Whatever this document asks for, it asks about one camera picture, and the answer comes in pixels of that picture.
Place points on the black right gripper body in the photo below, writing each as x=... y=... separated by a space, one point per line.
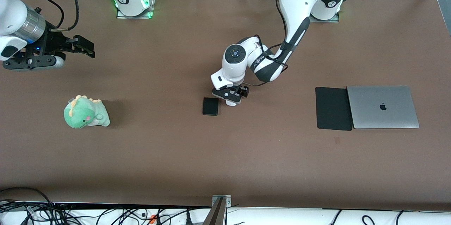
x=55 y=42

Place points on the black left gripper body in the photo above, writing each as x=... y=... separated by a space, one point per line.
x=242 y=91

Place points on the white computer mouse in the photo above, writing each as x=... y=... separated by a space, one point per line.
x=231 y=103

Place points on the black mouse pad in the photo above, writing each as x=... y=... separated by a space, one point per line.
x=333 y=108

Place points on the green dinosaur plush toy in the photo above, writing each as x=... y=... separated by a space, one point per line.
x=84 y=114

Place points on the aluminium beam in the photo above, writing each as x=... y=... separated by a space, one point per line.
x=215 y=214

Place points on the silver laptop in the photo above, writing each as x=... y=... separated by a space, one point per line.
x=382 y=107

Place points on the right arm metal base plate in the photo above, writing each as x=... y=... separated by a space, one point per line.
x=148 y=10

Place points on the metal table edge bracket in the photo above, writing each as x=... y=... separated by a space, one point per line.
x=227 y=200

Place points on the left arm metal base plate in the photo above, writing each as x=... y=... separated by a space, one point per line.
x=334 y=19

